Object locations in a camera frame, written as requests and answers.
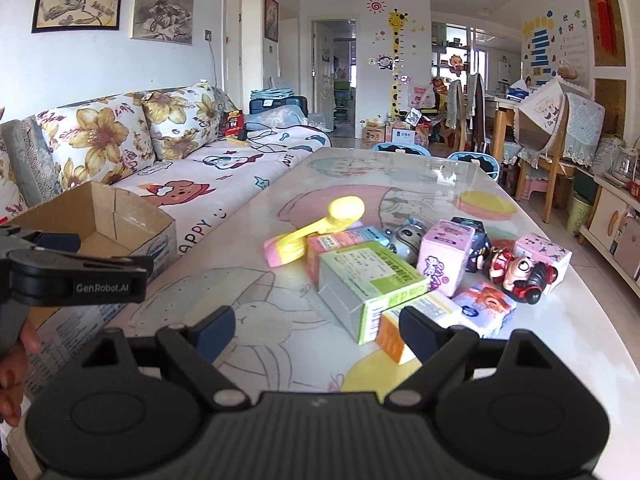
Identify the white low cabinet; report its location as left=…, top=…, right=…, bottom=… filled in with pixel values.
left=579, top=174, right=639, bottom=295

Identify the floral cushion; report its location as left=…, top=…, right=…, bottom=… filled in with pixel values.
left=141, top=80, right=224, bottom=160
left=36, top=93, right=156, bottom=191

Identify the giraffe height wall sticker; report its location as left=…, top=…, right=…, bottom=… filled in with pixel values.
left=388, top=9, right=408, bottom=119

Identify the blue plastic stool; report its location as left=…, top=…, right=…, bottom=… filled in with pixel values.
left=372, top=142, right=432, bottom=157

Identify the pink blue milk carton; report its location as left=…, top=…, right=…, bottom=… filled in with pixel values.
left=306, top=226, right=390, bottom=285

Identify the yellow pink clip toy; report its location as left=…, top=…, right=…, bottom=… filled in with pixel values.
left=264, top=195, right=366, bottom=268

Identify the pink white small box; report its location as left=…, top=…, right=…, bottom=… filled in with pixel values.
left=514, top=233, right=573, bottom=295

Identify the dark polyhedron puzzle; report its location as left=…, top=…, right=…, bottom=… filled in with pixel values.
left=451, top=217, right=491, bottom=273

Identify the floral cushion near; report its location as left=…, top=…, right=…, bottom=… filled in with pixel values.
left=36, top=93, right=156, bottom=191

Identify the silver panda figurine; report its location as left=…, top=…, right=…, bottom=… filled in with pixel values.
left=383, top=218, right=427, bottom=266

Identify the pink tall toy box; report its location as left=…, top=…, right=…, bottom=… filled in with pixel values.
left=416, top=220, right=475, bottom=298

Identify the wooden chair with cover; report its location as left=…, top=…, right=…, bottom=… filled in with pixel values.
left=515, top=76, right=605, bottom=221

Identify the white orange medicine box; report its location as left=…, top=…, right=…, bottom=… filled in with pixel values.
left=375, top=292, right=460, bottom=365

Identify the brown cardboard box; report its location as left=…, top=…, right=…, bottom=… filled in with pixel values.
left=1, top=182, right=177, bottom=399

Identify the red snack packet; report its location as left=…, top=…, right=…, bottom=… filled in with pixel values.
left=224, top=110, right=246, bottom=141

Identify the person's left hand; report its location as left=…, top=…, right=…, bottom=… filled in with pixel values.
left=0, top=320, right=41, bottom=427

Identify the white blue orange box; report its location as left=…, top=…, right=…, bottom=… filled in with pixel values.
left=452, top=282, right=518, bottom=338

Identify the grey portrait picture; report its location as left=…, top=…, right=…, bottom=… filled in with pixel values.
left=131, top=0, right=194, bottom=46

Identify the floral cushion far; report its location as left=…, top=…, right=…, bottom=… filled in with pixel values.
left=141, top=80, right=224, bottom=160

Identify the grey patterned cushion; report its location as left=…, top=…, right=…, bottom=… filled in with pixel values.
left=1, top=116, right=63, bottom=208

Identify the green waste bin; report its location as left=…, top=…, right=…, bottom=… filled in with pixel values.
left=566, top=193, right=592, bottom=236

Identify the green medicine box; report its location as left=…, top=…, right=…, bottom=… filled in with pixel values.
left=318, top=242, right=428, bottom=344

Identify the red black doll figurine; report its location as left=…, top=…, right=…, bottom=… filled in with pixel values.
left=483, top=247, right=559, bottom=304

